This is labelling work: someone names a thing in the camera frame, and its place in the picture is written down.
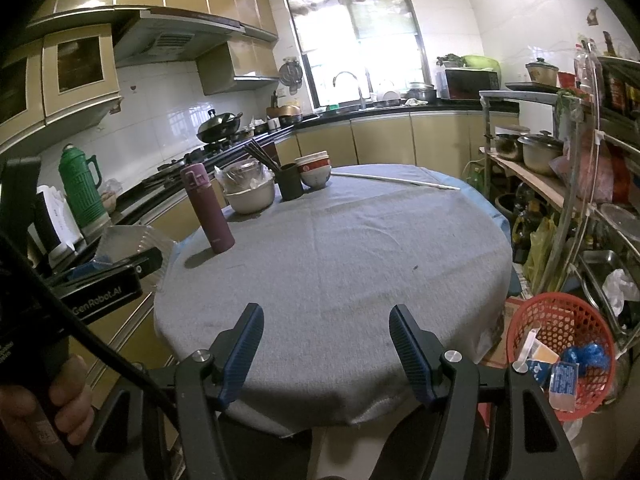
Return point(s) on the leafy vegetables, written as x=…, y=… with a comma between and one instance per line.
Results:
x=450, y=60

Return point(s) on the chrome faucet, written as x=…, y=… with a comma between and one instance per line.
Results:
x=345, y=74

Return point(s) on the small steel pot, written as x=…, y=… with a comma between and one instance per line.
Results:
x=507, y=142

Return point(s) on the red cup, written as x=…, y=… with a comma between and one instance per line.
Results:
x=567, y=79

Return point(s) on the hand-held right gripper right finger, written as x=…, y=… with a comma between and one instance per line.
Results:
x=412, y=355

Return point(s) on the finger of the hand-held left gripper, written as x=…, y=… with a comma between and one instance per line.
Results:
x=147, y=261

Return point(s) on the green plastic container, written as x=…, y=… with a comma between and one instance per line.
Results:
x=475, y=175

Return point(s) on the yellow plastic bag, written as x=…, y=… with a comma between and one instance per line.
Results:
x=540, y=250

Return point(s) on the purple thermos bottle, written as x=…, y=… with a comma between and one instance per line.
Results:
x=210, y=210

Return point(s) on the clear plastic container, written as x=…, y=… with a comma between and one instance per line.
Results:
x=130, y=240

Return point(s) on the blue plastic bag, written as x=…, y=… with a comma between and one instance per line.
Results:
x=590, y=357

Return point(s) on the brown cardboard piece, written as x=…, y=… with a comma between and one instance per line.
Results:
x=505, y=320

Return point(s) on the round grey covered table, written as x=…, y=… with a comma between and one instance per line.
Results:
x=340, y=285

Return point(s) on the blue table cover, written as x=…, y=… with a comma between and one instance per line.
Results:
x=492, y=210

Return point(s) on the large steel pot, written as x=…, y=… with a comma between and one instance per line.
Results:
x=540, y=152

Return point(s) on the long white rod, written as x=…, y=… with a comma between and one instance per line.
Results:
x=395, y=178

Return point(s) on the black microwave oven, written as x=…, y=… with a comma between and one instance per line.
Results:
x=472, y=82

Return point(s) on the green plastic basin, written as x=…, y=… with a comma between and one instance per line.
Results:
x=480, y=61

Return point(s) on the person's left hand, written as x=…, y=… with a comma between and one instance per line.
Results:
x=75, y=400

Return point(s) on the gas stove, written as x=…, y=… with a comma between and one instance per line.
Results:
x=200, y=157

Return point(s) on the glass door wall cabinet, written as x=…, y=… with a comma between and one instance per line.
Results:
x=80, y=70
x=15, y=95

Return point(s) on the black wok with lid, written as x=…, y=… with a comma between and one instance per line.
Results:
x=220, y=129

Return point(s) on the steel range hood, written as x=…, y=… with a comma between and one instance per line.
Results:
x=170, y=35

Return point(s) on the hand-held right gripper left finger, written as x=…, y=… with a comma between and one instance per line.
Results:
x=242, y=355

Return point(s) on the pink plastic bag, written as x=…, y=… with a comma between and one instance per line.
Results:
x=575, y=170

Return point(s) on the white electric kettle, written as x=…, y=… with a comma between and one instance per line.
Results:
x=55, y=225

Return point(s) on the hanging round metal strainer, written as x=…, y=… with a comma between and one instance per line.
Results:
x=290, y=72

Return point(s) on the metal shelving rack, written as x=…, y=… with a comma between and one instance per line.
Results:
x=530, y=95

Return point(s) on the brown lidded pot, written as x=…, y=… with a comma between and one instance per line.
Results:
x=542, y=71

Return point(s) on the red plastic basket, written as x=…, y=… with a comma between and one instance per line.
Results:
x=565, y=310

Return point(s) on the green thermos flask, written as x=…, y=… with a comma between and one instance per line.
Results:
x=82, y=187

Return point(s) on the blue white carton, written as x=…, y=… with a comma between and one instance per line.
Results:
x=562, y=380

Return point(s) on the small beige wall cabinet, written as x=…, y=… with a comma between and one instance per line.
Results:
x=240, y=65

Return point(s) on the white bowl red pattern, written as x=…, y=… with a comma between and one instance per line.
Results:
x=313, y=162
x=312, y=155
x=316, y=177

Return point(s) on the white plastic bag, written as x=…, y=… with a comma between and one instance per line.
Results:
x=620, y=290

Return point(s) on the clear plastic bottle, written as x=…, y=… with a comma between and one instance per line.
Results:
x=582, y=67

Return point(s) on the grey cooking pot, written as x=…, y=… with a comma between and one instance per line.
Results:
x=420, y=92

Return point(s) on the dark ceramic jar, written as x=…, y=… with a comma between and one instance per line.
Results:
x=505, y=205

